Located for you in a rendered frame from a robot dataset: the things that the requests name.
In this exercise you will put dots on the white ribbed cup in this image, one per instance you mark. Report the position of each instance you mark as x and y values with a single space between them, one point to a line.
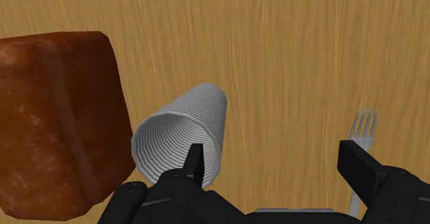
178 139

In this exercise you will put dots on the reddish brown block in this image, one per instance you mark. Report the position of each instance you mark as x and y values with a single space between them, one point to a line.
57 122

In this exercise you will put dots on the silver fork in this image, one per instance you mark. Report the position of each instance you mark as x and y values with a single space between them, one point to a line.
362 139

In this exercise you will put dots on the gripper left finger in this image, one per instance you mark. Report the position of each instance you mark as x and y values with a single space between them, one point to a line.
181 196

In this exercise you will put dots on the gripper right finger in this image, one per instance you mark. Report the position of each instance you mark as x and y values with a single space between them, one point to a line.
379 183

